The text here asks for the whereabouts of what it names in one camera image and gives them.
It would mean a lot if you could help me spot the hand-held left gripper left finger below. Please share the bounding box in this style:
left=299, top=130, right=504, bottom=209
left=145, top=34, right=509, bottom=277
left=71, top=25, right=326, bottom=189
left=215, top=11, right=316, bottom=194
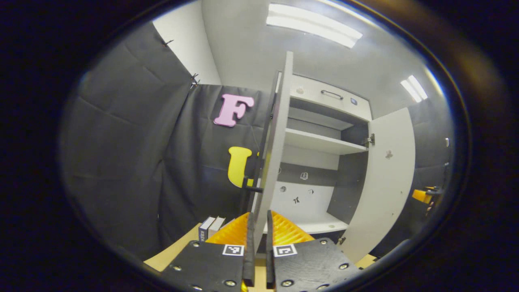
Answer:
left=160, top=211, right=257, bottom=292

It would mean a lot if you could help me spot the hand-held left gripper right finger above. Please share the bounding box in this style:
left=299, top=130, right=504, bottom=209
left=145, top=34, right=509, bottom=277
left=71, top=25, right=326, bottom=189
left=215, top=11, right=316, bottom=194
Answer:
left=266, top=209, right=362, bottom=292

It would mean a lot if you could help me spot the grey cabinet door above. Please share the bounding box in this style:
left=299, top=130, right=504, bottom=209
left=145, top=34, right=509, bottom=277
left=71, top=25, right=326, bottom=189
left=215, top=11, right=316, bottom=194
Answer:
left=339, top=107, right=416, bottom=264
left=241, top=51, right=294, bottom=254

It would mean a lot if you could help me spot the grey double-door shoe cabinet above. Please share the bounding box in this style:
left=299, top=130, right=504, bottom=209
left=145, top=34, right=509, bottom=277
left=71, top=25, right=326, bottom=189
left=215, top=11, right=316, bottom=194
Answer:
left=259, top=71, right=375, bottom=246

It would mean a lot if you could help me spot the white cabinet shelf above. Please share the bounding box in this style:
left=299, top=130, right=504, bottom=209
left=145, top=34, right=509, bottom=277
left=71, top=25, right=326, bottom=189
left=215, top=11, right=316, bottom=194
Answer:
left=284, top=128, right=369, bottom=156

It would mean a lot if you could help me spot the grey cabinet drawer front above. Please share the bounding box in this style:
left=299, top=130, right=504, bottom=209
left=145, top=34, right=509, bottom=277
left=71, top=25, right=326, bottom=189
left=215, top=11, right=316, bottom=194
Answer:
left=289, top=74, right=373, bottom=122

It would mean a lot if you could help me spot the blue and white box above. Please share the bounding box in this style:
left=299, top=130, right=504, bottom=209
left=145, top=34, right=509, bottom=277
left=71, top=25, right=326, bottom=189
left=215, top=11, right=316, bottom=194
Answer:
left=208, top=217, right=226, bottom=239
left=198, top=217, right=216, bottom=243

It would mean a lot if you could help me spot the small ceiling light panel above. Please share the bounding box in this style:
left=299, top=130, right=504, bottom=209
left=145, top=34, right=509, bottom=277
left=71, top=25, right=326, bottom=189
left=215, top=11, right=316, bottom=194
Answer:
left=400, top=75, right=429, bottom=103

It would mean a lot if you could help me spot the large ceiling light panel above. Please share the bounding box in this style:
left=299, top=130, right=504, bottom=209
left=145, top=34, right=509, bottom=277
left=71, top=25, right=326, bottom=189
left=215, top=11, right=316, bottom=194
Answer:
left=266, top=3, right=363, bottom=49

